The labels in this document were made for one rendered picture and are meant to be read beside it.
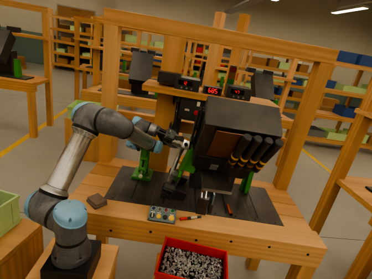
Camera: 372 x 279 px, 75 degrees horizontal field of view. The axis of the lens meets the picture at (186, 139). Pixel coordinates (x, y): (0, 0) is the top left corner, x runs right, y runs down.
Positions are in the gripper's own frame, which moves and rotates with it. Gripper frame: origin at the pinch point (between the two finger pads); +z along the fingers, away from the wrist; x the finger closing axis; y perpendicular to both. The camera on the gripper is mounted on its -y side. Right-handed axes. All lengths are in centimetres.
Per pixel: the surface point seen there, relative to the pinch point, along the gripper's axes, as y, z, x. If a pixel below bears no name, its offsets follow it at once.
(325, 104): -548, 566, 642
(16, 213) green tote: -11, -69, -69
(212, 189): 18.4, 19.5, -24.4
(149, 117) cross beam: -27.2, -28.3, 20.3
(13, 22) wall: -784, -711, 515
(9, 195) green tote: -8, -75, -62
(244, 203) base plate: -10, 54, -17
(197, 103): 7.1, -2.4, 27.8
